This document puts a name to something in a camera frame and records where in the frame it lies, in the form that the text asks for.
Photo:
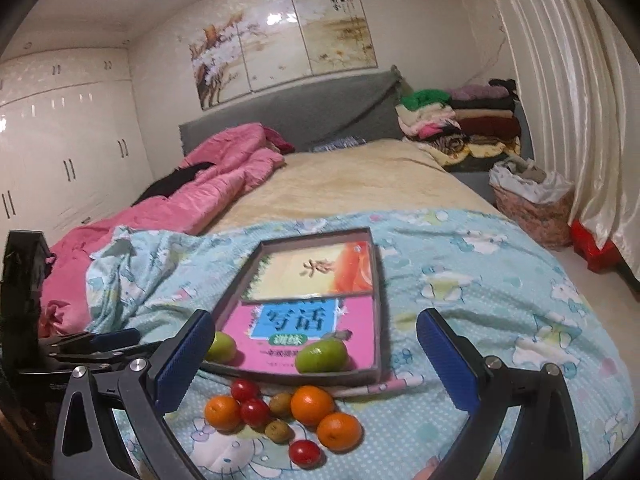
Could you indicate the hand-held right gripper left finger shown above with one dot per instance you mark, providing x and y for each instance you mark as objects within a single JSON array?
[{"x": 182, "y": 355}]

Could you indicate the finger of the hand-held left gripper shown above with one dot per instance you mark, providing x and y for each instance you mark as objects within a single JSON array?
[
  {"x": 100, "y": 360},
  {"x": 117, "y": 337}
]

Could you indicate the pink quilt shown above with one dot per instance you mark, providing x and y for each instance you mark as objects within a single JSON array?
[{"x": 200, "y": 195}]

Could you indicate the magenta cloth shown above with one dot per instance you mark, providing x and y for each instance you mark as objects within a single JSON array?
[{"x": 280, "y": 140}]

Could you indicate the light blue printed blanket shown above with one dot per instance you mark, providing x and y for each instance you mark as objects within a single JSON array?
[{"x": 500, "y": 285}]

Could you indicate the shallow grey cardboard box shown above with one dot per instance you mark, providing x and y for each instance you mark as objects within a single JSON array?
[{"x": 384, "y": 310}]

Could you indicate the stack of folded clothes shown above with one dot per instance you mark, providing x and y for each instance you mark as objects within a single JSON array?
[{"x": 475, "y": 120}]

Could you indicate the floral wall painting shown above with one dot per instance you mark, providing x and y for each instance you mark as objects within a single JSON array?
[{"x": 280, "y": 45}]

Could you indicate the cream satin curtain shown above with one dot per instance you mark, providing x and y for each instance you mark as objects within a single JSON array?
[{"x": 560, "y": 85}]

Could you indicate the blue patterned pillow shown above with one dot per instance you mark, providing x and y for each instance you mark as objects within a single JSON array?
[{"x": 335, "y": 143}]

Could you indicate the orange tangerine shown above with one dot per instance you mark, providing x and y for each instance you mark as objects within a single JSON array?
[
  {"x": 311, "y": 405},
  {"x": 222, "y": 412},
  {"x": 339, "y": 430}
]

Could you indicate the beige fleece blanket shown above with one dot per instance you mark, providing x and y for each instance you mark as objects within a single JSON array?
[{"x": 350, "y": 185}]

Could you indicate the grey upholstered headboard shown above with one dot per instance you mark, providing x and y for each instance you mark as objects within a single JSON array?
[{"x": 325, "y": 110}]

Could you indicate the red cherry tomato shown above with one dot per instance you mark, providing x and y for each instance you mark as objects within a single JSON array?
[
  {"x": 245, "y": 390},
  {"x": 305, "y": 452},
  {"x": 255, "y": 411}
]

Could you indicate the black cloth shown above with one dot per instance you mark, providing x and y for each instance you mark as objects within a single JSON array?
[{"x": 170, "y": 182}]

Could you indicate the large green jujube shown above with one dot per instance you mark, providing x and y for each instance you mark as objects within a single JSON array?
[
  {"x": 320, "y": 356},
  {"x": 224, "y": 349}
]

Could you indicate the red plastic stool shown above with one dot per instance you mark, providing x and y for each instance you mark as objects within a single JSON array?
[{"x": 595, "y": 247}]

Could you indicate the glossy white wardrobe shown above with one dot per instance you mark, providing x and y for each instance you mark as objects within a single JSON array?
[{"x": 60, "y": 135}]

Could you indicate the pink and white pen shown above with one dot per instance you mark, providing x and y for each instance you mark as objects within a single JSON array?
[{"x": 390, "y": 386}]

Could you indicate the white plastic bag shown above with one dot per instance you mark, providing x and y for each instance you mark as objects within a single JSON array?
[{"x": 525, "y": 185}]

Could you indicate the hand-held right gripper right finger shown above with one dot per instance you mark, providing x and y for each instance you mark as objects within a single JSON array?
[{"x": 445, "y": 360}]

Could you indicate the pink woven basket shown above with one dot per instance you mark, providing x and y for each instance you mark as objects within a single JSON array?
[{"x": 535, "y": 220}]

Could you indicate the small brownish-green jujube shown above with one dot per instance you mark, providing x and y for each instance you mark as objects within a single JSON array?
[
  {"x": 281, "y": 404},
  {"x": 278, "y": 430}
]

